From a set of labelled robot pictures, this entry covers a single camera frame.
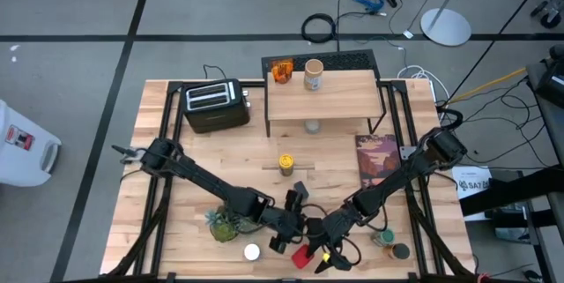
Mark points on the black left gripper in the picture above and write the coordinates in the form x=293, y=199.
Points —
x=284, y=223

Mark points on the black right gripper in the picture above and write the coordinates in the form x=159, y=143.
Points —
x=335, y=228

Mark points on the white-lid spice jar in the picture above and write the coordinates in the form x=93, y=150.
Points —
x=252, y=252

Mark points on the yellow-lid spice jar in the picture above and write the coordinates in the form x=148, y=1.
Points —
x=286, y=161

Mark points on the green-lid spice jar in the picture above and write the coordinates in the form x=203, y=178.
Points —
x=383, y=236

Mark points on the black-lid orange spice jar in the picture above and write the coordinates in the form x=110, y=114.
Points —
x=400, y=251

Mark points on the tan-lid clear spice jar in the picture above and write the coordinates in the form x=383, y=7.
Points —
x=313, y=73

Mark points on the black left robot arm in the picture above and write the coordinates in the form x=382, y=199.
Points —
x=202, y=179

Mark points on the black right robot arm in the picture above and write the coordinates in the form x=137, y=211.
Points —
x=396, y=177

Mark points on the grey cylinder under shelf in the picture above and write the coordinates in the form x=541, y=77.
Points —
x=312, y=126

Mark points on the wooden shelf with black legs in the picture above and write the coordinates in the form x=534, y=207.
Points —
x=343, y=98

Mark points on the yellow tag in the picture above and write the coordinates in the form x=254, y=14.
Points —
x=326, y=257

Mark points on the artificial succulent plant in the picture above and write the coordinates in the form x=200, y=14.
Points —
x=222, y=230

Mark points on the canyon picture book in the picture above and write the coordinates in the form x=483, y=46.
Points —
x=376, y=164

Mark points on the black two-slot toaster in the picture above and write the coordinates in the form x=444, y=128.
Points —
x=216, y=106

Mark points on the red clamp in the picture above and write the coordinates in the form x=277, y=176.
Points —
x=483, y=277

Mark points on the white paper sign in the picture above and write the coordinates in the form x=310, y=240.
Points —
x=471, y=183

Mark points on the black perforated panel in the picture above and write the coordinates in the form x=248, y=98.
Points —
x=348, y=60

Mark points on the black equipment cart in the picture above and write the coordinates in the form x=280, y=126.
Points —
x=506, y=192

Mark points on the white power adapter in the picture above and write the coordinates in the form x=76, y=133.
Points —
x=408, y=34

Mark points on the white floor lamp base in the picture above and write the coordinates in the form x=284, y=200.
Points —
x=445, y=27

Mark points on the white plastic bin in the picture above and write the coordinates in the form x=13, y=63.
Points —
x=26, y=142

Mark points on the wheeled cart caster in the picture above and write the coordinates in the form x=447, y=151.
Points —
x=551, y=20

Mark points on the black metal table frame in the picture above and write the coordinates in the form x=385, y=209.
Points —
x=162, y=225

